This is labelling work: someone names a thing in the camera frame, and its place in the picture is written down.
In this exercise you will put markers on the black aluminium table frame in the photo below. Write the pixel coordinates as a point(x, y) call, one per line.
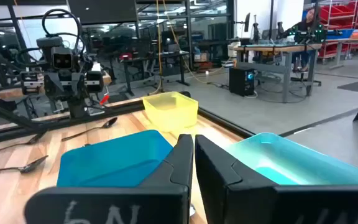
point(120, 113)

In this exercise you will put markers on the blue plastic bin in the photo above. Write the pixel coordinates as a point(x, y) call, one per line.
point(113, 161)

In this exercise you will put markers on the teal translucent plastic bin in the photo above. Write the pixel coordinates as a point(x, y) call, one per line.
point(291, 161)

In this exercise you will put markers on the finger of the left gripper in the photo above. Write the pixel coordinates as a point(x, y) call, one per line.
point(54, 85)
point(75, 85)

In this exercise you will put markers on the small red clip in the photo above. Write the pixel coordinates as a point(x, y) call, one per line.
point(104, 99)

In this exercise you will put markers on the blue storage crate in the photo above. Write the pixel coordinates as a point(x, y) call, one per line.
point(340, 33)

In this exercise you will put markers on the black desk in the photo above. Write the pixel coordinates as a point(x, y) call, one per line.
point(154, 57)

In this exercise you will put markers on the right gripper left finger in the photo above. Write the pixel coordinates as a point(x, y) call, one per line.
point(154, 205)

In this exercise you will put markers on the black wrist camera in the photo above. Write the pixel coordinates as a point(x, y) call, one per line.
point(62, 59)

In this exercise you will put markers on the wooden top workbench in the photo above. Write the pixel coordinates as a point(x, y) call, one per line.
point(275, 48)

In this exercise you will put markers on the black computer tower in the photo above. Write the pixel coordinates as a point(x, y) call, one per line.
point(239, 84)

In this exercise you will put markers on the person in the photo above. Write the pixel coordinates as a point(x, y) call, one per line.
point(306, 25)

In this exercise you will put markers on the black monitor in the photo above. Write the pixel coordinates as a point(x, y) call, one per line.
point(247, 21)

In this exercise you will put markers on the yellow translucent plastic bin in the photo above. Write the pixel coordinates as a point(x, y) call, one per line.
point(169, 112)

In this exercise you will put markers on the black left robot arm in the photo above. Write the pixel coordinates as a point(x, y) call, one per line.
point(50, 42)

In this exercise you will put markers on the silver mounting bracket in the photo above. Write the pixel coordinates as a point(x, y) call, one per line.
point(95, 111)

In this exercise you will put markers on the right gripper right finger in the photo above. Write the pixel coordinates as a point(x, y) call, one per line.
point(259, 205)

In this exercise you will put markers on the red shelving rack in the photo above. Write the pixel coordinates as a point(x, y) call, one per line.
point(337, 12)

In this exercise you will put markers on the black robot with green lights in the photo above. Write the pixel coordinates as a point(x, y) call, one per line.
point(306, 35)

